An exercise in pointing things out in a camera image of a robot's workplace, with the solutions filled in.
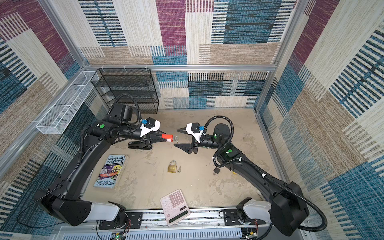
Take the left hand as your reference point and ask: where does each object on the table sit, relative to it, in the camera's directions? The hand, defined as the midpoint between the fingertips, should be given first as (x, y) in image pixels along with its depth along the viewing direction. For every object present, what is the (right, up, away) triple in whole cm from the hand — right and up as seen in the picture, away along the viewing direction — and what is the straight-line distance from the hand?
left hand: (165, 134), depth 65 cm
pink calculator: (+3, -37, +11) cm, 39 cm away
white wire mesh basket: (-52, +7, +7) cm, 53 cm away
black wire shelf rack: (-28, +33, +40) cm, 59 cm away
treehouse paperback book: (-36, -21, +24) cm, 48 cm away
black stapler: (-24, -9, +32) cm, 41 cm away
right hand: (+5, -2, 0) cm, 5 cm away
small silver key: (+4, -23, +26) cm, 35 cm away
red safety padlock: (+1, -1, -2) cm, 3 cm away
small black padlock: (+26, -23, +24) cm, 42 cm away
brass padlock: (-1, -21, +24) cm, 32 cm away
